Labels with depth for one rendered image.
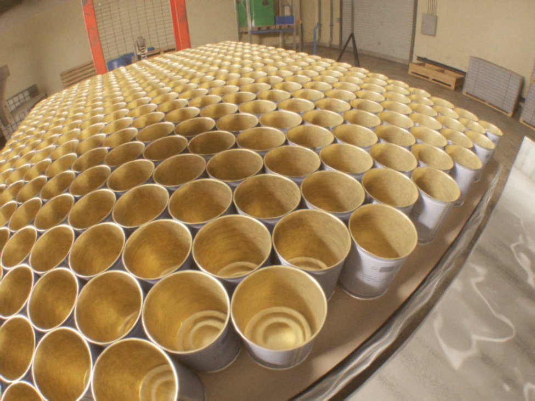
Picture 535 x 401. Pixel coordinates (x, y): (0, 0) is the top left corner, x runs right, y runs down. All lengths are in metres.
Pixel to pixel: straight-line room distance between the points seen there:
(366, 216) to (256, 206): 0.13
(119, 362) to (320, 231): 0.22
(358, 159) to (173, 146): 0.28
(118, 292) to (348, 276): 0.23
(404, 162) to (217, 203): 0.26
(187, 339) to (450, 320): 0.29
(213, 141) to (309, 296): 0.27
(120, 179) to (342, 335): 0.34
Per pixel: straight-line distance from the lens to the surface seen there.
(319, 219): 0.25
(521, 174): 0.76
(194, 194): 0.30
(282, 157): 0.34
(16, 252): 0.41
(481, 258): 0.42
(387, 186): 0.34
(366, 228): 0.29
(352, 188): 0.30
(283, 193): 0.29
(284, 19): 9.81
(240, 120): 0.45
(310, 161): 0.34
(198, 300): 0.26
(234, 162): 0.35
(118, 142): 0.51
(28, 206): 0.45
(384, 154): 0.39
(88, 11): 1.56
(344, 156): 0.36
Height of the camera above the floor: 1.33
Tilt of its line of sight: 41 degrees down
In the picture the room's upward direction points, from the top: 4 degrees counter-clockwise
